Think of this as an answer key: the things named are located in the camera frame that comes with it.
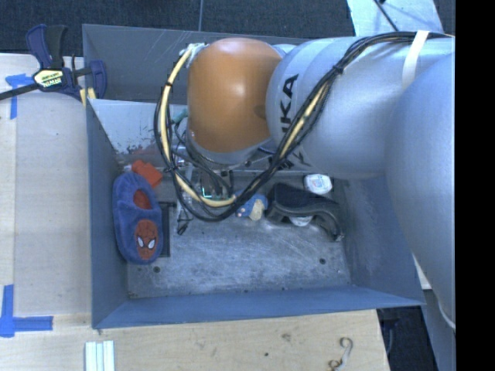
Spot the dark flat block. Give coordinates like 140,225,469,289
157,201,172,258

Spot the red-orange block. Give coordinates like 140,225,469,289
131,159,164,189

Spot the blue slipper with red face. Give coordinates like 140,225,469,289
111,172,165,266

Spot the blue and yellow toy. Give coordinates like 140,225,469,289
235,192,269,222

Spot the pale wood flat board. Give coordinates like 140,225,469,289
12,87,94,318

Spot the grey metal bin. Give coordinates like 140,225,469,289
81,23,427,330

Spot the black curved object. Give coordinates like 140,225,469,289
265,182,344,243

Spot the white printed packet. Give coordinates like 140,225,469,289
302,172,334,196

